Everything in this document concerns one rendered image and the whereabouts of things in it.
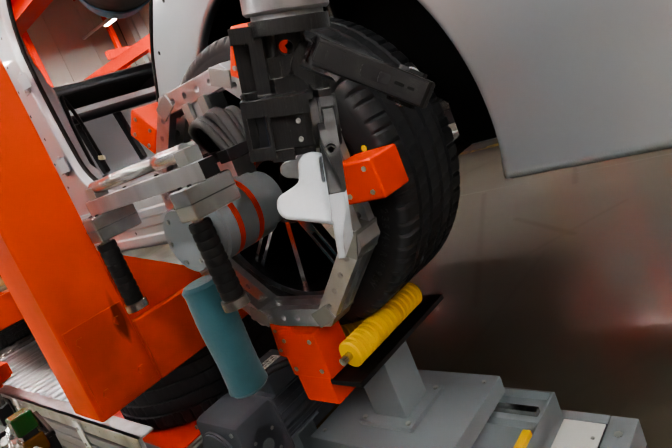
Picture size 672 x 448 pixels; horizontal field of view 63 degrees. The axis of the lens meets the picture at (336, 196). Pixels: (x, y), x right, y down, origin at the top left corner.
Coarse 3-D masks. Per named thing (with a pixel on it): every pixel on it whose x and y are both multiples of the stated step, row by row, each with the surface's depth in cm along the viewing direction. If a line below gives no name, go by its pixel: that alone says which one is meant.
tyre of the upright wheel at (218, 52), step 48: (384, 48) 107; (336, 96) 95; (384, 96) 97; (432, 96) 107; (384, 144) 93; (432, 144) 104; (432, 192) 103; (384, 240) 101; (432, 240) 109; (384, 288) 106
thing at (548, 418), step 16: (512, 400) 134; (528, 400) 131; (544, 400) 129; (496, 416) 127; (512, 416) 125; (528, 416) 123; (544, 416) 122; (560, 416) 128; (480, 432) 127; (496, 432) 125; (512, 432) 123; (528, 432) 117; (544, 432) 121
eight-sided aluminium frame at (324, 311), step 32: (224, 64) 98; (192, 96) 105; (160, 128) 116; (352, 224) 92; (352, 256) 95; (256, 288) 125; (352, 288) 105; (256, 320) 122; (288, 320) 115; (320, 320) 108
